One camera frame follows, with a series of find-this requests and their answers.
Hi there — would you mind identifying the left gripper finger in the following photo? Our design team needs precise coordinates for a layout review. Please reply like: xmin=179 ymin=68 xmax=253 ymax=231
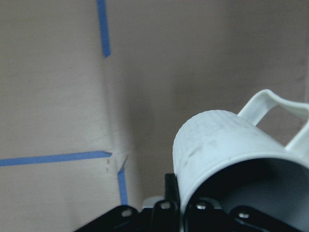
xmin=164 ymin=174 xmax=180 ymax=208

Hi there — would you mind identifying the white mug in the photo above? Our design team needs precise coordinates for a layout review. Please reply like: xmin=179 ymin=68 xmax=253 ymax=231
xmin=172 ymin=89 xmax=309 ymax=232

